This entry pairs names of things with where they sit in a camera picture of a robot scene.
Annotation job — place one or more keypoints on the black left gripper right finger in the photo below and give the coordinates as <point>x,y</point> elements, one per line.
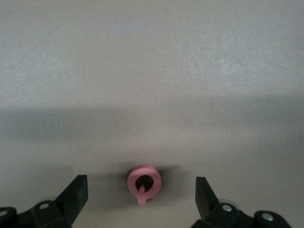
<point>205,204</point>

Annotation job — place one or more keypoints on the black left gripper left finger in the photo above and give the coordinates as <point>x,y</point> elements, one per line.
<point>74,197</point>

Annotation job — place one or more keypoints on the pinkish red letter Q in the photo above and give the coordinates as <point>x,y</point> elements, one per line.
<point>131,185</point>

